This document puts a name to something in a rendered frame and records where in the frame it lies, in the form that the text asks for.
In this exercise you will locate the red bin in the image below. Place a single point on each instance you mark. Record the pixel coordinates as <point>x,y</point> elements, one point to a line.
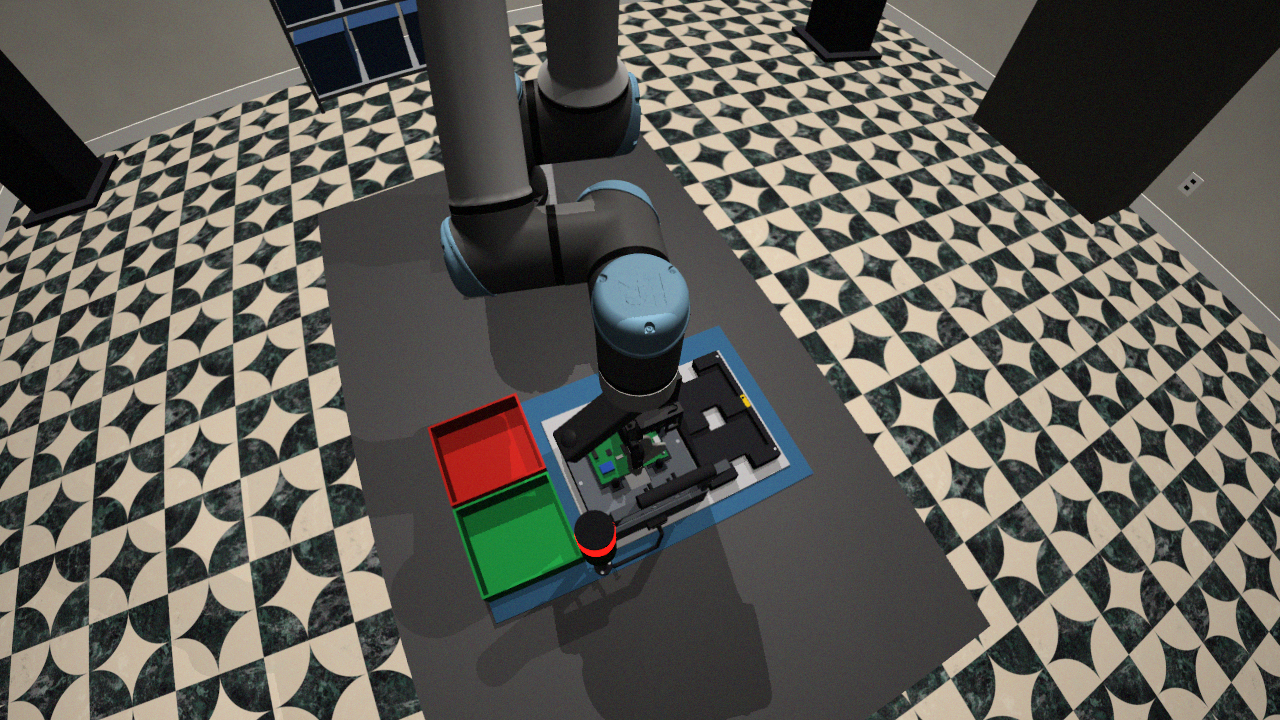
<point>484,447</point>

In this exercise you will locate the green open-top bin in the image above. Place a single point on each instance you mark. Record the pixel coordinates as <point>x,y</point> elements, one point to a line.
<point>515,533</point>

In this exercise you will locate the green circuit board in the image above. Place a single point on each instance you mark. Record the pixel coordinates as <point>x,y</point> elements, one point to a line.
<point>610,459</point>

